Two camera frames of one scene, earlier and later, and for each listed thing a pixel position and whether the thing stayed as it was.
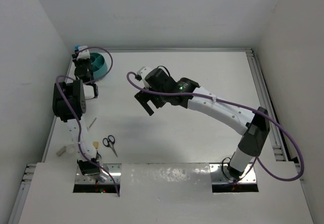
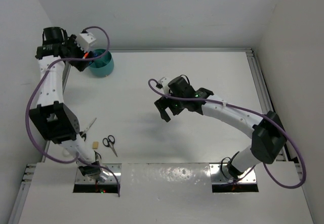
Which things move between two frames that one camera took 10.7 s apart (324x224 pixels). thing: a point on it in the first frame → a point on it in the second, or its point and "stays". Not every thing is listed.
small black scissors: [109, 142] stays
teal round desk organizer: [99, 65] stays
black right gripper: [143, 97] → [162, 103]
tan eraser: [95, 144] stays
